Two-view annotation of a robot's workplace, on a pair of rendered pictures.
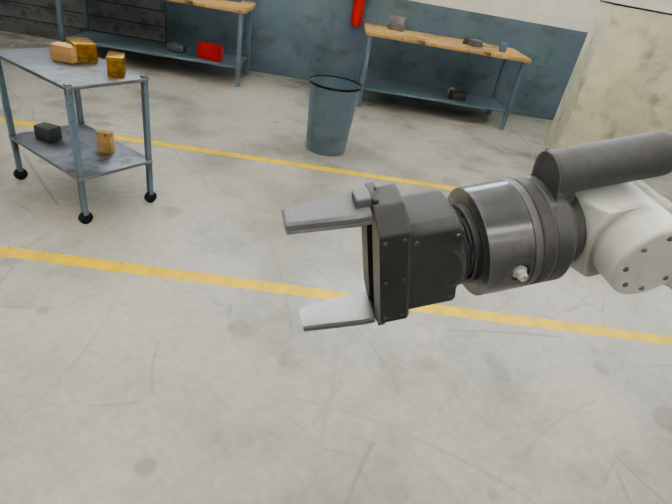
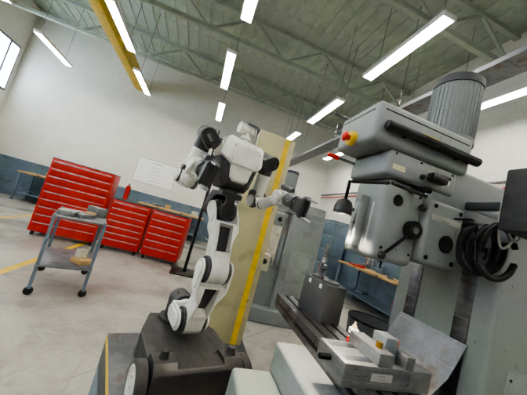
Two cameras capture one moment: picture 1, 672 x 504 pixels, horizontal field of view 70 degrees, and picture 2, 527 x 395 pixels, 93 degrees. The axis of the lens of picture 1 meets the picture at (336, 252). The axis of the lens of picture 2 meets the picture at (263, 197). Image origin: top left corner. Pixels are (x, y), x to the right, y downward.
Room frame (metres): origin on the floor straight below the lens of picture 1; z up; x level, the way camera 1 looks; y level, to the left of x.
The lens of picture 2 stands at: (0.24, 1.03, 1.33)
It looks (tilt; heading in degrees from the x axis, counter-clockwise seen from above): 5 degrees up; 261
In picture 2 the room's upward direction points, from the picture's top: 16 degrees clockwise
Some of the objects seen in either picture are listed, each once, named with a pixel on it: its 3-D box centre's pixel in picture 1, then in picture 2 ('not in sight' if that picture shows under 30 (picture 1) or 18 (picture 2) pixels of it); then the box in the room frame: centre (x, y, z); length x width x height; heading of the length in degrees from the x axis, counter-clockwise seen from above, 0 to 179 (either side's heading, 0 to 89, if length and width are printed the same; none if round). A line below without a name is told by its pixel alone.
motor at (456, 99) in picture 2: not in sight; (452, 114); (-0.67, 0.05, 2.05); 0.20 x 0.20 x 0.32
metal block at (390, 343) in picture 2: not in sight; (384, 343); (-0.43, 0.22, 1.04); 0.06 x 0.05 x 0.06; 97
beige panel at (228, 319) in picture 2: not in sight; (249, 236); (-0.16, -1.66, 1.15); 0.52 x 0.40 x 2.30; 5
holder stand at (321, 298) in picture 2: not in sight; (321, 296); (-0.42, -0.29, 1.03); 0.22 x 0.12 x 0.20; 102
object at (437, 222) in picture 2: not in sight; (417, 232); (-0.62, 0.06, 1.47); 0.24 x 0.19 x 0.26; 95
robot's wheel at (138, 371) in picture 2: not in sight; (135, 385); (0.37, -0.19, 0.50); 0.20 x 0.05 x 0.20; 113
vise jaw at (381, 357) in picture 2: not in sight; (369, 348); (-0.38, 0.23, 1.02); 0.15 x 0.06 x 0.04; 97
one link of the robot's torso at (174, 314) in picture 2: not in sight; (188, 316); (0.23, -0.54, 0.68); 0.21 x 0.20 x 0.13; 113
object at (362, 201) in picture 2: not in sight; (357, 219); (-0.31, 0.08, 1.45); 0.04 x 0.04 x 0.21; 5
